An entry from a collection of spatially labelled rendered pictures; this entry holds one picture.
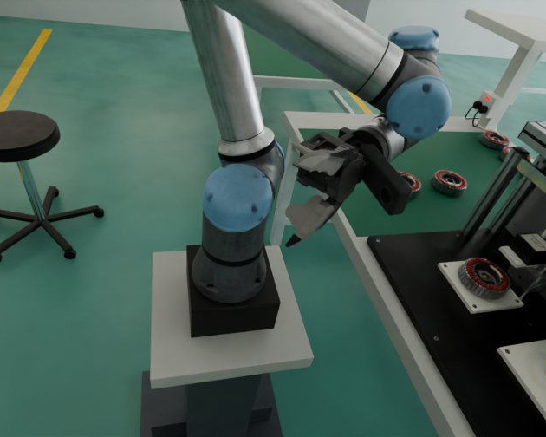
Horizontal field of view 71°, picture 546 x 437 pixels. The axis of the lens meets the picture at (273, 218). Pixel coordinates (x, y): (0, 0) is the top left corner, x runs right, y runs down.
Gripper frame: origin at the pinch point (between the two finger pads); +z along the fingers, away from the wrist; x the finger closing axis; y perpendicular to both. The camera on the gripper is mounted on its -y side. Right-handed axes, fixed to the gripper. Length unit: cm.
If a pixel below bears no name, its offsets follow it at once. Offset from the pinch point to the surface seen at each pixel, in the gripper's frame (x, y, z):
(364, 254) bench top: -44, 5, -38
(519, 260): -33, -25, -54
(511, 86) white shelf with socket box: -37, 14, -156
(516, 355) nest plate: -41, -35, -37
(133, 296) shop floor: -112, 85, 2
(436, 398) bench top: -42, -28, -17
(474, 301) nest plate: -42, -23, -44
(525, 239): -29, -24, -57
